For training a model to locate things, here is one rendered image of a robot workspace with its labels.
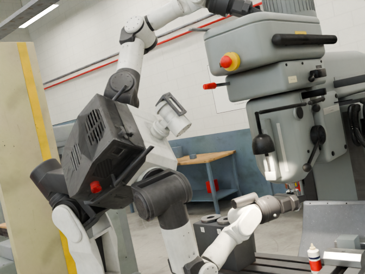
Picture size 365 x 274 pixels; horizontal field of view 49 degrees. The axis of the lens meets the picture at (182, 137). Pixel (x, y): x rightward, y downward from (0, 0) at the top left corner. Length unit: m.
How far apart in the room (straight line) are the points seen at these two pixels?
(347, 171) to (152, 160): 0.96
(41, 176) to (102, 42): 7.61
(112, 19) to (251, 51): 7.52
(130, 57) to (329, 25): 4.67
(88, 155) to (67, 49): 8.96
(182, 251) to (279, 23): 0.77
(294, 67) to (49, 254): 2.00
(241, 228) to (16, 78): 1.89
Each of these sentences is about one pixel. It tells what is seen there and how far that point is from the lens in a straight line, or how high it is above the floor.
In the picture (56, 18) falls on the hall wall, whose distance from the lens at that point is 10.42.
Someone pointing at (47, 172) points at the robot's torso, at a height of 1.52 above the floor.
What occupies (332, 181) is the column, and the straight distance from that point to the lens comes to 1.90.
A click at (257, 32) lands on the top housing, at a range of 1.30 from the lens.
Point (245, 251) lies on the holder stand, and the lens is 1.75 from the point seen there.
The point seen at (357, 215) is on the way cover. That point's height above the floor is 1.06.
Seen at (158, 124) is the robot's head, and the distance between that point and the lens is 1.27.
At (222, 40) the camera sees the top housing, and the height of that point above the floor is 1.84.
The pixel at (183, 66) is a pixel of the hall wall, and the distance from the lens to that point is 7.34.
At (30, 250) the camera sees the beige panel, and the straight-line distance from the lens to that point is 2.76.
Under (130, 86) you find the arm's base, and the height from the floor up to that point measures 1.75.
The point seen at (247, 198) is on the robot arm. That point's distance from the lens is 1.42.
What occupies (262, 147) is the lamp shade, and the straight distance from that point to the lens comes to 1.31.
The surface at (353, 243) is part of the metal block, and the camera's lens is 1.51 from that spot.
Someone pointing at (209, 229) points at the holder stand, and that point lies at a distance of 1.75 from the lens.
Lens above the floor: 1.62
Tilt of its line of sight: 3 degrees down
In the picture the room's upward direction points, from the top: 12 degrees counter-clockwise
